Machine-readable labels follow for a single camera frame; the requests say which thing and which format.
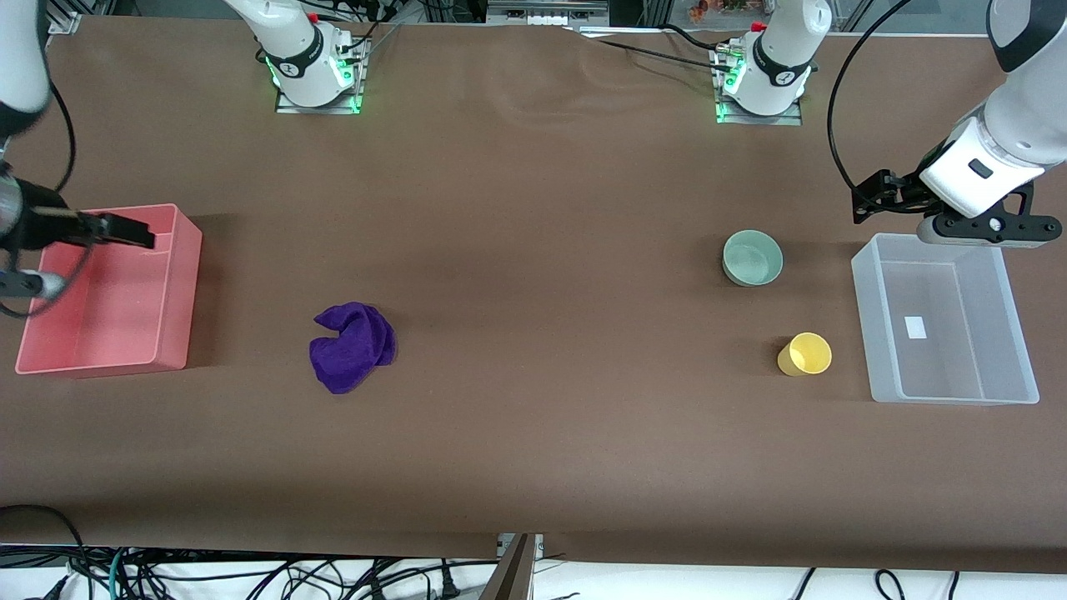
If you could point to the white label sticker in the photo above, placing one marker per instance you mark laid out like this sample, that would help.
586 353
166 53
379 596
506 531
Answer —
915 327

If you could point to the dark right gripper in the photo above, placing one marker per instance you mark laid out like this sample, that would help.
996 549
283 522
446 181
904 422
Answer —
40 223

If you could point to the aluminium frame corner bracket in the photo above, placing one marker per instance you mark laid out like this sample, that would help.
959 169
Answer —
65 17

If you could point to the green bowl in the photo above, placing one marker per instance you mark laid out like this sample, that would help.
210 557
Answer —
750 258

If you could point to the orange background object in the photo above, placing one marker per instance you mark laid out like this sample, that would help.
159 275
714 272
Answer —
717 8

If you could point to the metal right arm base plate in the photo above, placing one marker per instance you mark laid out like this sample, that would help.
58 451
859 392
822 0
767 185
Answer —
288 107

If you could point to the purple cloth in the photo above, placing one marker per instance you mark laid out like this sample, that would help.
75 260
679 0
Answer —
350 350

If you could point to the brown table cover sheet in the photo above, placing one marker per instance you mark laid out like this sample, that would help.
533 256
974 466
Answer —
533 433

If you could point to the pink plastic bin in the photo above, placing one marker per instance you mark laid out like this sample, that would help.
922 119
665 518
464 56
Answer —
125 317

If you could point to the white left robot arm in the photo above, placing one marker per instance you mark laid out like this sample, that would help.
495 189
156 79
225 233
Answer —
779 50

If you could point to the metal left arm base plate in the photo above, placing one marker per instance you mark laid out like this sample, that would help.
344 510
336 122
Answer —
788 119

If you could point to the clear plastic bin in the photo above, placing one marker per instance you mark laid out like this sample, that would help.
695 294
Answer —
959 367

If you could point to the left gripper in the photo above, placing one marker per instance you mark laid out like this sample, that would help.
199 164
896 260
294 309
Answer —
899 192

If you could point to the yellow cup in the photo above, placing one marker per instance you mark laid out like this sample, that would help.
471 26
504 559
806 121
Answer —
807 354

